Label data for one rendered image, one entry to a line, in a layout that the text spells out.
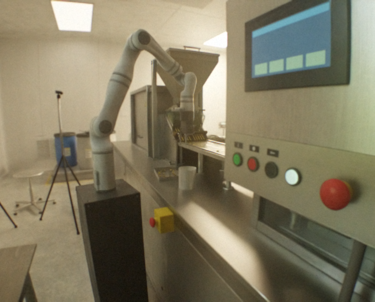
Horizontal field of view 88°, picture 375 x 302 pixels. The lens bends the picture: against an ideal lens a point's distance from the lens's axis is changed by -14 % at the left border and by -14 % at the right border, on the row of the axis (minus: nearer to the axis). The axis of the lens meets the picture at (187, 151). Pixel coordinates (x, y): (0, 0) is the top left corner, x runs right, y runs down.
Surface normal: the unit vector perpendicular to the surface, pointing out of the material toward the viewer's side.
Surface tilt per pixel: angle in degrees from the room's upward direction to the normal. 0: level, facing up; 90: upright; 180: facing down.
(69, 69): 90
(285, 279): 0
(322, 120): 90
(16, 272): 0
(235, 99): 90
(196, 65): 118
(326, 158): 90
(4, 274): 0
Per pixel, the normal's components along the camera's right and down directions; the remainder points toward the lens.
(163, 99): 0.43, 0.16
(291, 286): 0.00, -0.98
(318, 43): -0.90, 0.07
